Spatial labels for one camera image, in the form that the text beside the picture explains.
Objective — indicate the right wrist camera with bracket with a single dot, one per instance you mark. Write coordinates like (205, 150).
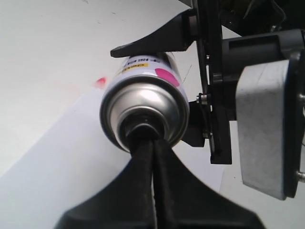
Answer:
(271, 124)

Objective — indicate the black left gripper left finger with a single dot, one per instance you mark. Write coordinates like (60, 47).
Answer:
(127, 202)

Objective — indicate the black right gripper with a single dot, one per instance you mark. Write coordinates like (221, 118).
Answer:
(235, 34)

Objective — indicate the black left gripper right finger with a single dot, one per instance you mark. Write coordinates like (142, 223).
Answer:
(182, 201)

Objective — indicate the white paper stack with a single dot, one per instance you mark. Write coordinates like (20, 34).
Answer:
(69, 164)

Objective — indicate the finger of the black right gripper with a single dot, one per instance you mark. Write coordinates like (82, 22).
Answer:
(174, 36)

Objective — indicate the spray paint can colourful dots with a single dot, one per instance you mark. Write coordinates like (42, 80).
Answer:
(147, 91)

